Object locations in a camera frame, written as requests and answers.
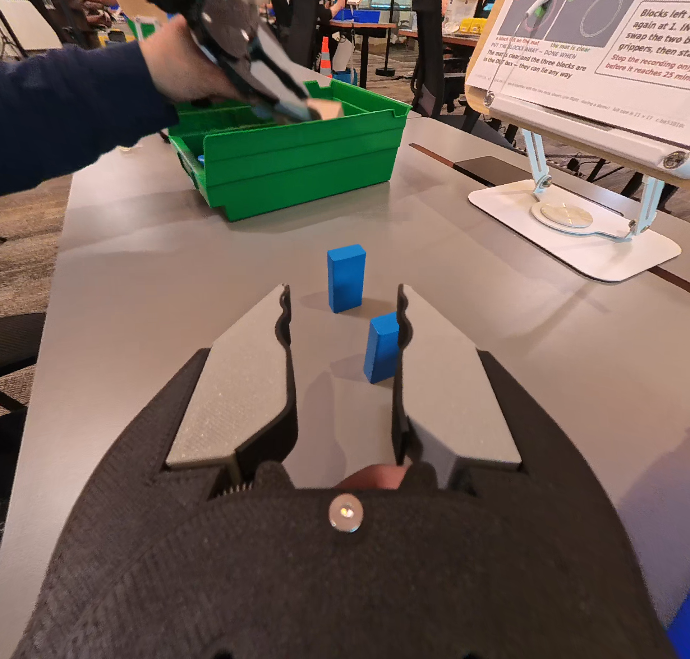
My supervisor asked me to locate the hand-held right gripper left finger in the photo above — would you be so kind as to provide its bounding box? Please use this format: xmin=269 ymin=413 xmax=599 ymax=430
xmin=164 ymin=284 xmax=298 ymax=474

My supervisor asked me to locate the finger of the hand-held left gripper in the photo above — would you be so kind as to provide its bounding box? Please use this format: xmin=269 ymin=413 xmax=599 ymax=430
xmin=253 ymin=103 xmax=324 ymax=125
xmin=250 ymin=20 xmax=312 ymax=106

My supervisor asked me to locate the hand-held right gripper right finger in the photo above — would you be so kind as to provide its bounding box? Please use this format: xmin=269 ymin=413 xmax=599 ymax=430
xmin=392 ymin=284 xmax=523 ymax=487

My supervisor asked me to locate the green plastic bin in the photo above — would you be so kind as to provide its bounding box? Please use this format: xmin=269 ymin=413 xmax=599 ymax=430
xmin=168 ymin=79 xmax=413 ymax=223

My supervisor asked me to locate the blue rectangular wooden block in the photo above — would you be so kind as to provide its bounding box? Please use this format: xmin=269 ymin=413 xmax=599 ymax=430
xmin=364 ymin=312 xmax=401 ymax=385
xmin=327 ymin=245 xmax=367 ymax=314

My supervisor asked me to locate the blue plastic bin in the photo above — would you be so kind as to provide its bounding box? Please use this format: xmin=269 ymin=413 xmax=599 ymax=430
xmin=666 ymin=594 xmax=690 ymax=659

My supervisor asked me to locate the person's left forearm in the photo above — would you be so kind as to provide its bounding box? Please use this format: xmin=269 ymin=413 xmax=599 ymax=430
xmin=0 ymin=42 xmax=179 ymax=196

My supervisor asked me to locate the person's left hand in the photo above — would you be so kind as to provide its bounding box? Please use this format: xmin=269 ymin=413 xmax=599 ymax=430
xmin=139 ymin=15 xmax=244 ymax=103

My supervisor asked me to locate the black stanchion pole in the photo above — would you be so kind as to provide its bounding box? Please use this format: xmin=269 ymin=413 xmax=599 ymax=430
xmin=376 ymin=0 xmax=410 ymax=78

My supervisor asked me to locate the black office chair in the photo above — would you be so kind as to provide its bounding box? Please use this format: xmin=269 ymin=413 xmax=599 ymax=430
xmin=0 ymin=311 xmax=46 ymax=417
xmin=412 ymin=0 xmax=471 ymax=121

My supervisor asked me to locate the printed instruction sheet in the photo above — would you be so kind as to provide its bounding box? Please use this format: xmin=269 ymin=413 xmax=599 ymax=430
xmin=466 ymin=0 xmax=690 ymax=148

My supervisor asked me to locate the table cable hatch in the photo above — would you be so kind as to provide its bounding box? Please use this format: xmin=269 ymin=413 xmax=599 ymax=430
xmin=453 ymin=156 xmax=532 ymax=188

